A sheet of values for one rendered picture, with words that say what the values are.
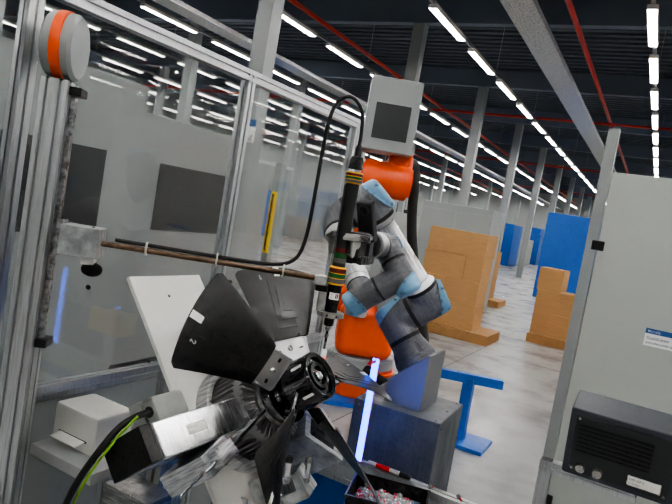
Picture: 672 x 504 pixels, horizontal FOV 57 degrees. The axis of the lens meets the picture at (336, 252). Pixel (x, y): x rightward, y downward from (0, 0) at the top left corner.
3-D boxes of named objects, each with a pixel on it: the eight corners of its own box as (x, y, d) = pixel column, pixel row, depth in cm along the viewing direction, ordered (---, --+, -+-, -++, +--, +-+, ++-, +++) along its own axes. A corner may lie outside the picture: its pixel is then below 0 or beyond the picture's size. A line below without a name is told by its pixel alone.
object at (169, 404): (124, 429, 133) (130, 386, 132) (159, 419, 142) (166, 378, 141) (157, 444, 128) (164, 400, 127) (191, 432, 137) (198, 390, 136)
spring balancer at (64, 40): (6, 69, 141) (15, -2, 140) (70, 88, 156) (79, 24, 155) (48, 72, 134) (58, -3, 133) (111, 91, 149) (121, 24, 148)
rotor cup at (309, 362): (277, 430, 144) (320, 408, 138) (253, 372, 147) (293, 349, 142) (309, 416, 156) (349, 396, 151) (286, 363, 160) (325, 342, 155)
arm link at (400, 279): (391, 306, 180) (373, 274, 183) (425, 287, 178) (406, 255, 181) (386, 304, 172) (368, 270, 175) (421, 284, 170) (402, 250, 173)
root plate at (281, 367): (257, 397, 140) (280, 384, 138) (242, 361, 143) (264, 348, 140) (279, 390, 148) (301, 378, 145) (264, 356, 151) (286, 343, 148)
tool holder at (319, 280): (309, 315, 153) (316, 276, 152) (307, 310, 160) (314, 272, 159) (345, 321, 154) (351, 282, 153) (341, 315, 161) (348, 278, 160)
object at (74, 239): (50, 255, 145) (55, 219, 144) (60, 252, 152) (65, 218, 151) (95, 262, 146) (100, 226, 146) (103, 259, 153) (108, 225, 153)
